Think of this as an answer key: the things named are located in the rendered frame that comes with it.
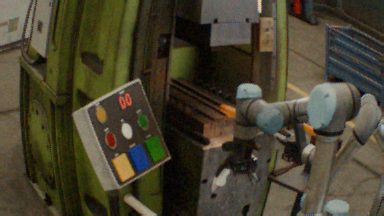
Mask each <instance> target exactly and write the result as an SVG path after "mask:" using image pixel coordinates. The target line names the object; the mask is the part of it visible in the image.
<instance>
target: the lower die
mask: <svg viewBox="0 0 384 216"><path fill-rule="evenodd" d="M170 79H174V78H173V77H170ZM174 80H175V81H177V82H179V83H181V84H183V85H185V86H188V87H190V88H192V89H194V90H196V91H198V92H200V93H202V94H203V95H205V96H207V97H209V98H211V99H213V100H214V101H216V102H218V103H219V104H221V105H224V104H226V105H228V106H231V107H233V108H234V109H235V105H234V104H231V103H230V102H228V101H226V100H223V98H221V97H219V96H216V95H215V94H213V93H212V92H209V91H208V90H206V89H203V88H202V87H201V86H197V85H195V84H193V83H191V82H189V81H187V80H185V79H183V78H175V79H174ZM170 92H171V96H172V95H176V96H177V97H178V100H179V99H183V100H184V101H185V104H187V103H191V104H192V109H193V108H195V107H198V108H199V110H200V114H199V115H198V110H197V109H195V110H193V113H192V124H191V125H192V129H193V130H195V131H198V132H200V133H201V134H203V135H205V136H206V137H208V138H209V139H210V138H214V137H218V136H223V135H227V134H230V133H232V132H233V122H234V118H233V117H228V113H226V112H224V111H222V110H220V109H218V108H217V107H215V106H214V105H212V104H210V103H208V102H207V101H205V100H203V99H201V98H199V97H197V96H195V95H194V94H192V93H190V92H188V91H186V90H184V89H182V88H181V87H179V86H178V87H177V86H175V85H173V84H172V83H171V82H170ZM176 102H177V101H176V97H172V98H171V100H170V93H169V100H167V112H166V113H169V103H170V115H171V116H172V117H173V118H174V117H175V109H176ZM183 107H184V106H183V101H179V102H178V106H177V120H178V121H180V122H182V117H183ZM190 114H191V110H190V105H187V106H186V107H185V114H184V124H185V125H186V126H188V127H189V125H190ZM220 132H222V134H221V135H220Z"/></svg>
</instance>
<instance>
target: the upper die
mask: <svg viewBox="0 0 384 216"><path fill-rule="evenodd" d="M250 27H251V23H250V22H246V23H242V22H240V23H233V22H232V23H215V22H214V24H209V23H206V24H199V23H197V22H193V21H190V20H188V19H184V18H181V17H177V16H176V27H175V33H176V34H181V35H183V36H185V37H187V38H188V37H189V38H191V39H194V40H196V41H198V42H199V43H204V44H206V45H209V46H216V45H217V46H223V45H230V44H232V45H237V44H250V41H251V36H250V34H251V28H250Z"/></svg>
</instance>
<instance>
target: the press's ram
mask: <svg viewBox="0 0 384 216"><path fill-rule="evenodd" d="M176 16H177V17H181V18H184V19H188V20H190V21H193V22H197V23H199V24H206V23H209V24H214V22H215V23H232V22H233V23H240V22H242V23H246V22H250V23H259V0H178V5H177V15H176Z"/></svg>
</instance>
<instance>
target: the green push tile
mask: <svg viewBox="0 0 384 216"><path fill-rule="evenodd" d="M144 144H145V147H146V149H147V151H148V153H149V155H150V158H151V159H152V162H153V163H155V162H156V161H159V160H160V159H162V158H163V157H164V156H165V153H164V151H163V148H162V146H161V144H160V142H159V139H158V137H157V135H154V136H153V137H152V138H150V139H147V140H146V141H144Z"/></svg>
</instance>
